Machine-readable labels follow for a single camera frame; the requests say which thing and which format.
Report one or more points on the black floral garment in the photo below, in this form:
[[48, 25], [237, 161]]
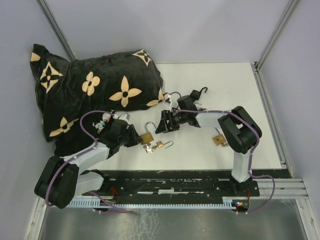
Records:
[[76, 139]]

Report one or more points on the long shackle padlock keys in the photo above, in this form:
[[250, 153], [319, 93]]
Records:
[[225, 145]]

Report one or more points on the large brass padlock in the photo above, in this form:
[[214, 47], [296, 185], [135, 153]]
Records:
[[147, 136]]

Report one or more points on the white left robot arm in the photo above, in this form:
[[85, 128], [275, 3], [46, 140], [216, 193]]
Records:
[[64, 178]]

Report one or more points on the aluminium frame post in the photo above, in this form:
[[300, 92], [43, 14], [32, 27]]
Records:
[[281, 24], [45, 8]]

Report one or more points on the small brass padlock left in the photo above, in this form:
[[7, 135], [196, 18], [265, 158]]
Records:
[[166, 145]]

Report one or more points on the right aluminium frame post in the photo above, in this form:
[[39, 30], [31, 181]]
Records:
[[281, 24]]

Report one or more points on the black padlock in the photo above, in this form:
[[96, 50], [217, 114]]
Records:
[[196, 94]]

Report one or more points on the left aluminium frame post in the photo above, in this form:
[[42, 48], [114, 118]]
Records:
[[45, 8]]

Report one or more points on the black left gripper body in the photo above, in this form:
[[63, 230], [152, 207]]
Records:
[[122, 139]]

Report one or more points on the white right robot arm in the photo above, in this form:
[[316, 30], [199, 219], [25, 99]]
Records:
[[238, 128]]

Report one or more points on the small brass padlock top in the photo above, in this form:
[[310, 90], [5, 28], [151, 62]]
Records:
[[199, 106]]

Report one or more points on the small brass padlock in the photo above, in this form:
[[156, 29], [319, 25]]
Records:
[[166, 145], [199, 106]]

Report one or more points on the brass padlock long shackle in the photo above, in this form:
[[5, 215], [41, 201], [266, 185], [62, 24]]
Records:
[[219, 139]]

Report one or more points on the black floral plush pillow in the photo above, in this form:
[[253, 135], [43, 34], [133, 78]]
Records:
[[66, 90]]

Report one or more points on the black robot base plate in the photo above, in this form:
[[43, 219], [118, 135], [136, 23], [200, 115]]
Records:
[[162, 187]]

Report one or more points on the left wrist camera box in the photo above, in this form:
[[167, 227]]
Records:
[[125, 117]]

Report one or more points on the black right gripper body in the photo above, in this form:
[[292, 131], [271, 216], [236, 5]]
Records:
[[178, 118]]

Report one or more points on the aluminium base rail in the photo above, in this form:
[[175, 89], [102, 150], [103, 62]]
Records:
[[291, 188]]

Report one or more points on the large padlock keys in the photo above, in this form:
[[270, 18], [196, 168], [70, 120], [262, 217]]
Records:
[[149, 148]]

